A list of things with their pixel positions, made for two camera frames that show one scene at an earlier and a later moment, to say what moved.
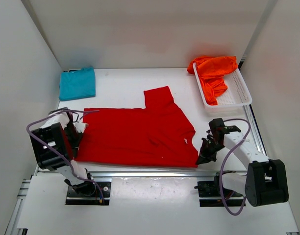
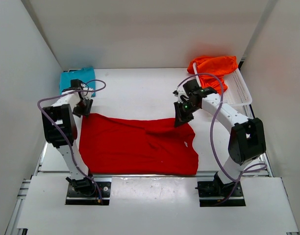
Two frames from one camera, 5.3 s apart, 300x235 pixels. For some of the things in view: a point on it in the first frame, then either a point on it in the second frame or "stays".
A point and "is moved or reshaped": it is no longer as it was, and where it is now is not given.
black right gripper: [211, 144] → [182, 115]
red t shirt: [159, 135] is moved or reshaped
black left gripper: [75, 132] → [84, 107]
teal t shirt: [78, 84] stays
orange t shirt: [212, 70] stays
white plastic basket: [234, 100] stays
